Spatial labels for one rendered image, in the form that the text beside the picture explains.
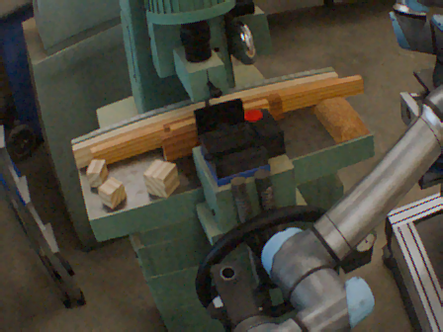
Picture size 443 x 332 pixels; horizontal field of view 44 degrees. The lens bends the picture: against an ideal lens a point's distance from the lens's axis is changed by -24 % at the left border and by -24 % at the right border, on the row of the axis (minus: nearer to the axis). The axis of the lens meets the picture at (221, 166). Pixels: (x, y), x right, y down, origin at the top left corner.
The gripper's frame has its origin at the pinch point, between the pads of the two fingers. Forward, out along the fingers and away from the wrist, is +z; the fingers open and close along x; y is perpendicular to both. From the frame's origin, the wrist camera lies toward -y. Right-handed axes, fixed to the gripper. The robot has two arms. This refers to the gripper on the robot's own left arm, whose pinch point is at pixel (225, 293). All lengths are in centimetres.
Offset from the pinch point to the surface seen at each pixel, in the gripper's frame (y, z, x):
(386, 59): -25, 216, 151
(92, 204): -17.8, 22.1, -17.5
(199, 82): -33.6, 21.1, 8.5
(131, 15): -55, 36, 0
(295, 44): -43, 245, 104
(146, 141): -25.2, 30.5, -2.8
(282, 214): -10.6, -0.3, 12.0
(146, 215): -13.3, 19.5, -7.3
